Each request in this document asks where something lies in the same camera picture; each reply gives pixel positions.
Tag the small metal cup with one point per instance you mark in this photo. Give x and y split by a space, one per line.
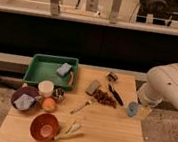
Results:
58 94

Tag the orange apple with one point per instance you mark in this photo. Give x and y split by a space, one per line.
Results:
49 104

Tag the white cup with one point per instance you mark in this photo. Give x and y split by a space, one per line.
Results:
46 88

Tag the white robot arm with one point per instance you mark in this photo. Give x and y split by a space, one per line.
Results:
162 83

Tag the brown grape bunch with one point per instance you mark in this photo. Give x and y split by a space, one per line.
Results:
104 99

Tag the blue sponge in tray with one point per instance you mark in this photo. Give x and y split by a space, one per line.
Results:
64 69

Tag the dark purple bowl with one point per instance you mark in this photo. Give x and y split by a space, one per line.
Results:
31 91

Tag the red bowl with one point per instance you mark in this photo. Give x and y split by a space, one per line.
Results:
44 127

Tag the green plastic tray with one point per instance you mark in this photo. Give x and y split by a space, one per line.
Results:
43 67

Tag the metal fork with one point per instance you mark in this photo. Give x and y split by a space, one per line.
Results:
75 110

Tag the blue plastic cup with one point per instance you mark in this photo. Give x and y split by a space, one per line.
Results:
132 109

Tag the black knife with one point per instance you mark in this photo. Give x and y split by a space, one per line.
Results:
115 94

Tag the grey cloth in bowl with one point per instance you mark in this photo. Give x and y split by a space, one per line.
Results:
24 102

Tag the orange carrot in tray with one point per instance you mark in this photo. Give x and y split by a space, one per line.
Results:
71 80

